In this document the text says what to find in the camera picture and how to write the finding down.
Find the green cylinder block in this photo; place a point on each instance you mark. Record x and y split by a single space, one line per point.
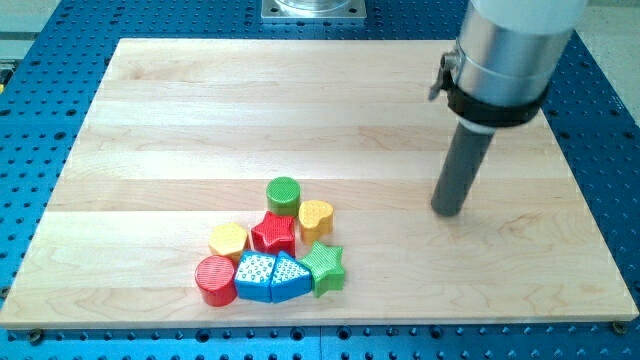
283 196

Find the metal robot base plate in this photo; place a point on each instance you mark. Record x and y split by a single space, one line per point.
313 9

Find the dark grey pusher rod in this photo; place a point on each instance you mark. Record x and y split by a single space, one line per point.
466 152

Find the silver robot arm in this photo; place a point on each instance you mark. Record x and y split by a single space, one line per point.
498 72

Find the red cylinder block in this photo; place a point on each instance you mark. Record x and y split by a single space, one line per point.
214 277

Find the blue perforated table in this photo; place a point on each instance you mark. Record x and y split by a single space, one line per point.
45 102

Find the wooden board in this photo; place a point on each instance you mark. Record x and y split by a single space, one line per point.
184 135

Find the red star block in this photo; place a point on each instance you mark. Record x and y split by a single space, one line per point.
275 234

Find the green star block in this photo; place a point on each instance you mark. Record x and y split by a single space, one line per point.
325 264

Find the blue triangle block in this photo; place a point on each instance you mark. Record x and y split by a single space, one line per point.
290 279

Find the yellow hexagon block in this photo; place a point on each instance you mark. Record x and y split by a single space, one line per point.
229 240

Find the yellow heart block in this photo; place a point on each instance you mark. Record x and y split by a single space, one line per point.
315 219

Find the blue cube block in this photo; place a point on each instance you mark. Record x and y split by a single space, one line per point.
253 276

